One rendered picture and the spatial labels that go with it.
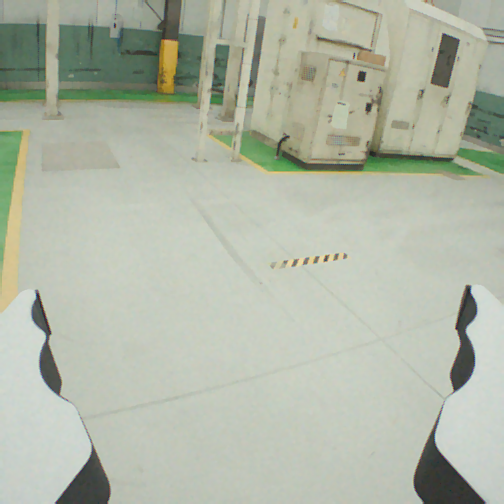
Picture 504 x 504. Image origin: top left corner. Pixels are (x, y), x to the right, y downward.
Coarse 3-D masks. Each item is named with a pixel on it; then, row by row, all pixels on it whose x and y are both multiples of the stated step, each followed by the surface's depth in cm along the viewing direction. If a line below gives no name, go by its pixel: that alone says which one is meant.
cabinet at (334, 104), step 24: (312, 72) 397; (336, 72) 386; (360, 72) 398; (384, 72) 413; (312, 96) 403; (336, 96) 401; (360, 96) 414; (288, 120) 447; (312, 120) 408; (336, 120) 416; (360, 120) 430; (288, 144) 453; (312, 144) 417; (336, 144) 432; (360, 144) 447; (312, 168) 435; (336, 168) 451; (360, 168) 468
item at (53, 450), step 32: (0, 320) 9; (32, 320) 9; (0, 352) 8; (32, 352) 8; (0, 384) 7; (32, 384) 8; (0, 416) 7; (32, 416) 7; (64, 416) 7; (0, 448) 6; (32, 448) 6; (64, 448) 6; (0, 480) 6; (32, 480) 6; (64, 480) 6; (96, 480) 6
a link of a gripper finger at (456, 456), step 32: (480, 288) 11; (480, 320) 9; (480, 352) 8; (480, 384) 8; (448, 416) 7; (480, 416) 7; (448, 448) 6; (480, 448) 6; (416, 480) 7; (448, 480) 6; (480, 480) 6
